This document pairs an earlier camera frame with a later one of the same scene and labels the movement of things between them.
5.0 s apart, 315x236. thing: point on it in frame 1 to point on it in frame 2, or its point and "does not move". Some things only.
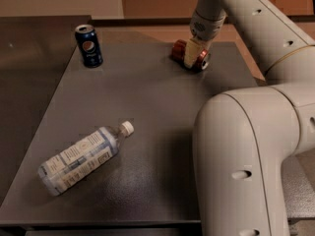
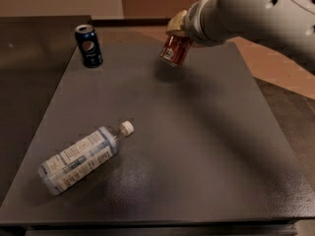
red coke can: [178, 56] to [175, 49]
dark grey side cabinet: [33, 52] does not move
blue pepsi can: [90, 46] does not move
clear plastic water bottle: [81, 158] does not move
